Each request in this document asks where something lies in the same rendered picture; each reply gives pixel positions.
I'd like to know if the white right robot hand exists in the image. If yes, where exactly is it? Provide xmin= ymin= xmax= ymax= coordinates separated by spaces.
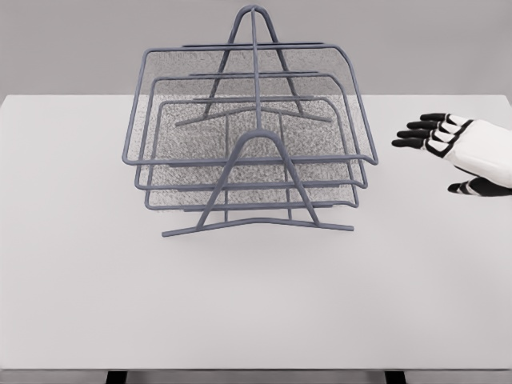
xmin=390 ymin=112 xmax=512 ymax=198

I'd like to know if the large grey mesh folder tray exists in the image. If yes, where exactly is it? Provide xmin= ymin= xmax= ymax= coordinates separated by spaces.
xmin=120 ymin=41 xmax=380 ymax=167

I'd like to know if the small grey mesh folder tray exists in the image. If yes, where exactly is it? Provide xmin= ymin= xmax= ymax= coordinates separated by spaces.
xmin=143 ymin=95 xmax=360 ymax=212

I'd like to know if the medium grey mesh folder tray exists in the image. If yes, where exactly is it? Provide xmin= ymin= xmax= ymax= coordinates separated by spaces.
xmin=134 ymin=71 xmax=369 ymax=192

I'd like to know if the white table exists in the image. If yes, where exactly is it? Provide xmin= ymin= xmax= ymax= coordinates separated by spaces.
xmin=0 ymin=94 xmax=512 ymax=384

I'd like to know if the grey wire tray rack frame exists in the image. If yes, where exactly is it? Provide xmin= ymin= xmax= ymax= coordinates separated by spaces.
xmin=161 ymin=4 xmax=355 ymax=238

